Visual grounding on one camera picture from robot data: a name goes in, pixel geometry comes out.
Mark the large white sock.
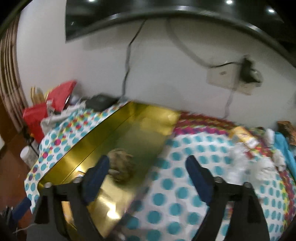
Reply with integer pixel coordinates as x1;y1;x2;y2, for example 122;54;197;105
249;157;276;185

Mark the yellow grey rope ball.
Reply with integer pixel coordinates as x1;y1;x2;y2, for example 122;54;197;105
107;149;135;183

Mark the clear plastic bottle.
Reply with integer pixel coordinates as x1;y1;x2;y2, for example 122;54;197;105
226;142;250;185

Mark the white rolled sock near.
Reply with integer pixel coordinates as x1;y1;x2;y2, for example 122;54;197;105
272;150;287;172

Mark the white plastic jar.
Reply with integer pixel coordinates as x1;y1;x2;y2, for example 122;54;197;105
20;146;38;168

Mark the polka dot bed sheet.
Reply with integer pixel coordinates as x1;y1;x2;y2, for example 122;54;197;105
24;100;296;241

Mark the blue cloth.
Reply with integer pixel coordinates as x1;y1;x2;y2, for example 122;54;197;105
274;132;296;180

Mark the yellow medicine box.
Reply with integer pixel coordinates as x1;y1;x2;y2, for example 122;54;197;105
229;126;259;149

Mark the white rolled sock far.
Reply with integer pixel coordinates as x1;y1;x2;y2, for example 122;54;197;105
264;128;275;147

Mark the brown snack packet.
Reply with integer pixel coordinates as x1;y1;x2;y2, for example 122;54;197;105
277;120;296;146

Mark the red paper bag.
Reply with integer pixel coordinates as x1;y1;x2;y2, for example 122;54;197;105
23;80;77;144

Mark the gold cardboard box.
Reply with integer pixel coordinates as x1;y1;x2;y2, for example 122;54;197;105
27;102;180;240

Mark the black flat device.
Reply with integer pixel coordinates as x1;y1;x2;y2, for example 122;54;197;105
85;93;119;112

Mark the black power adapter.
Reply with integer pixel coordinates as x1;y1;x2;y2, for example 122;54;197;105
239;57;263;87

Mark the black television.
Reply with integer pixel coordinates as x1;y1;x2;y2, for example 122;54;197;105
65;1;295;66

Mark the white wall socket plate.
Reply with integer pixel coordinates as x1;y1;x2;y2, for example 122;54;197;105
207;62;263;95

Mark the grey hanging cable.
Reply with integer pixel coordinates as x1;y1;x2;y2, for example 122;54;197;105
120;19;147;103

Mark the black power cable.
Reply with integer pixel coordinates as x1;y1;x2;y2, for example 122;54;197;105
165;18;246;70

